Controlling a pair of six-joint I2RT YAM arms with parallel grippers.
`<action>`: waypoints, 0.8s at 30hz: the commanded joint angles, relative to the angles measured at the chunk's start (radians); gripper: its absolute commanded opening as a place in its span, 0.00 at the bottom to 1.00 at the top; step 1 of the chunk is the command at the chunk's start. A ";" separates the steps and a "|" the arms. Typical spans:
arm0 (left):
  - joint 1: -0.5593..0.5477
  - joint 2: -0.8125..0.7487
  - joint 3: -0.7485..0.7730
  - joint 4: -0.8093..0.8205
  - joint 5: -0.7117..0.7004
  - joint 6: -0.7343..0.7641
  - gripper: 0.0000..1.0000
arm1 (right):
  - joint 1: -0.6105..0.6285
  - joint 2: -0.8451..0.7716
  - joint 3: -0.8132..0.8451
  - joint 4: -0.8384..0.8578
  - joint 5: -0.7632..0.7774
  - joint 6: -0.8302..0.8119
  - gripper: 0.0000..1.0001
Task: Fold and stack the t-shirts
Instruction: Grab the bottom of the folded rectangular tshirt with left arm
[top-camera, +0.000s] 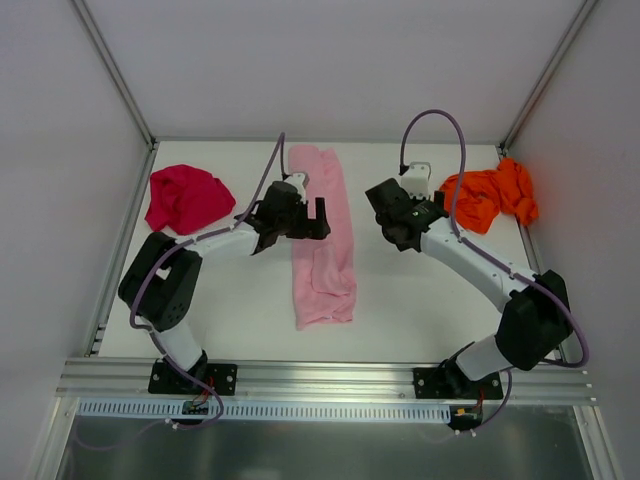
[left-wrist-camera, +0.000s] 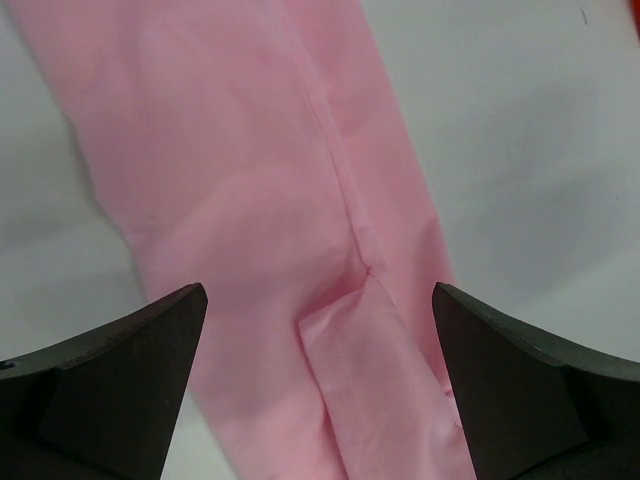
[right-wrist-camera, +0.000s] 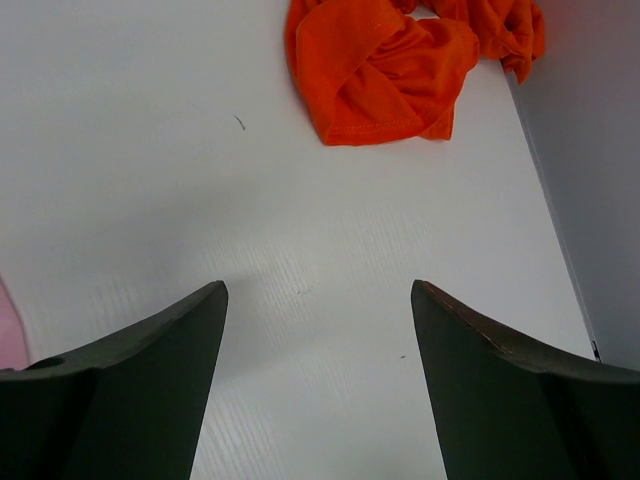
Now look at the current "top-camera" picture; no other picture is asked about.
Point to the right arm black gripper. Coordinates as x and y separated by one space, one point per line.
382 198

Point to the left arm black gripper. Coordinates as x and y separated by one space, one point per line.
305 223

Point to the pink t shirt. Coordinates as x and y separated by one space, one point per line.
324 283

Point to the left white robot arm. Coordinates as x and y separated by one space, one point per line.
160 283

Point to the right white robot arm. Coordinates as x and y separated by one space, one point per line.
534 308

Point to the orange t shirt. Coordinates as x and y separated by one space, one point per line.
508 189

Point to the magenta t shirt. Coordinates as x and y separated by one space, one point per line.
186 199

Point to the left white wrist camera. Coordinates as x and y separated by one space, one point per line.
299 180

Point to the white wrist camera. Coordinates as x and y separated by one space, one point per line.
299 180
415 180

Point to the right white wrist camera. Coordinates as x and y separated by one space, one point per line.
415 180

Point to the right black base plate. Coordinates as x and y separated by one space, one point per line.
444 383

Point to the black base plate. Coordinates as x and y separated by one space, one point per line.
444 383
164 379

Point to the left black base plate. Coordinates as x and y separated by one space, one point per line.
164 379

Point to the front aluminium rail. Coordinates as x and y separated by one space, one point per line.
325 381

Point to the white slotted cable duct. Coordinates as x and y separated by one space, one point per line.
266 411

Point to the right aluminium frame post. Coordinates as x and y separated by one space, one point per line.
551 67

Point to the aluminium frame post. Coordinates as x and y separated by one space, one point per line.
551 67
98 41

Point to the left aluminium frame post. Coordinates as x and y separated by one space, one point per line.
98 41

